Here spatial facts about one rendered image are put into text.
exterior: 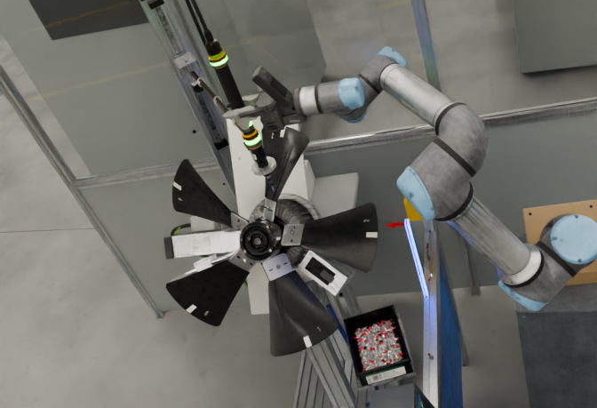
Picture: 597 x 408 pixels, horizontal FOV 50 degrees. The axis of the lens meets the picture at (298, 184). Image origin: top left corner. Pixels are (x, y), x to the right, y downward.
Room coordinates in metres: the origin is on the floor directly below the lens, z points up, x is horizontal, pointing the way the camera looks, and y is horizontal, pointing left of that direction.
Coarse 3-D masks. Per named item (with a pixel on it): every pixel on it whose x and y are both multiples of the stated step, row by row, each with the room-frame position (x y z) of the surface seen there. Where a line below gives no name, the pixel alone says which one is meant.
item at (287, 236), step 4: (288, 224) 1.55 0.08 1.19; (292, 224) 1.54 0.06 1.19; (296, 224) 1.54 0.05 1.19; (300, 224) 1.53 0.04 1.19; (304, 224) 1.53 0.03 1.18; (284, 228) 1.53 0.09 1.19; (288, 228) 1.53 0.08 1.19; (292, 228) 1.53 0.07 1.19; (296, 228) 1.52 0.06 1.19; (300, 228) 1.52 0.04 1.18; (284, 232) 1.52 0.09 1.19; (288, 232) 1.52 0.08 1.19; (296, 232) 1.51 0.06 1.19; (300, 232) 1.50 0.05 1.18; (284, 236) 1.50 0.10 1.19; (288, 236) 1.50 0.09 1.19; (292, 236) 1.49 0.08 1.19; (296, 236) 1.49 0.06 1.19; (300, 236) 1.48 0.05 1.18; (284, 240) 1.49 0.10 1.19; (288, 240) 1.48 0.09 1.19; (292, 240) 1.48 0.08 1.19; (296, 240) 1.47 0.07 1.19; (300, 240) 1.47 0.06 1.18; (284, 244) 1.47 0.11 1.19; (288, 244) 1.46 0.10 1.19; (292, 244) 1.46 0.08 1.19; (296, 244) 1.45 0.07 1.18
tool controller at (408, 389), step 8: (408, 384) 0.83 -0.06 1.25; (376, 392) 0.85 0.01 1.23; (384, 392) 0.84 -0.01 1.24; (392, 392) 0.83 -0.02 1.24; (400, 392) 0.82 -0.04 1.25; (408, 392) 0.81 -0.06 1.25; (416, 392) 0.80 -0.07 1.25; (376, 400) 0.83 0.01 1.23; (384, 400) 0.82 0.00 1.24; (392, 400) 0.81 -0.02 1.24; (400, 400) 0.80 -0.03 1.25; (408, 400) 0.79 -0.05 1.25; (416, 400) 0.79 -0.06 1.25; (424, 400) 0.80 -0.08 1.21
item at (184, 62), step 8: (176, 56) 2.15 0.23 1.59; (184, 56) 2.14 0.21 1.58; (192, 56) 2.11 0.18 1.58; (176, 64) 2.10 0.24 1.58; (184, 64) 2.07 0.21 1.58; (192, 64) 2.06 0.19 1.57; (184, 72) 2.06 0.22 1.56; (200, 72) 2.07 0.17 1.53; (184, 80) 2.06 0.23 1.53; (192, 80) 2.06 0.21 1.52
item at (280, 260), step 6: (276, 258) 1.49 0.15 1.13; (282, 258) 1.50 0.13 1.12; (264, 264) 1.47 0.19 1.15; (270, 264) 1.47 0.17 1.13; (276, 264) 1.48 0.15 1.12; (282, 264) 1.48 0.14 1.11; (288, 264) 1.48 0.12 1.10; (276, 270) 1.46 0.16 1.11; (282, 270) 1.46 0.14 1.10; (288, 270) 1.47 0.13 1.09; (270, 276) 1.44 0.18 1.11; (276, 276) 1.45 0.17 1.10
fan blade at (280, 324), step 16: (272, 288) 1.41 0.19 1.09; (288, 288) 1.42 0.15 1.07; (304, 288) 1.42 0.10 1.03; (272, 304) 1.38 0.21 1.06; (288, 304) 1.38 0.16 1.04; (304, 304) 1.38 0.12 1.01; (320, 304) 1.38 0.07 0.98; (272, 320) 1.35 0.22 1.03; (288, 320) 1.34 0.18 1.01; (304, 320) 1.34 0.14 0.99; (320, 320) 1.34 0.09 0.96; (336, 320) 1.34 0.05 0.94; (272, 336) 1.32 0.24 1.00; (288, 336) 1.31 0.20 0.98; (304, 336) 1.31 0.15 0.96; (320, 336) 1.31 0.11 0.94; (272, 352) 1.29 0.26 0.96; (288, 352) 1.28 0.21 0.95
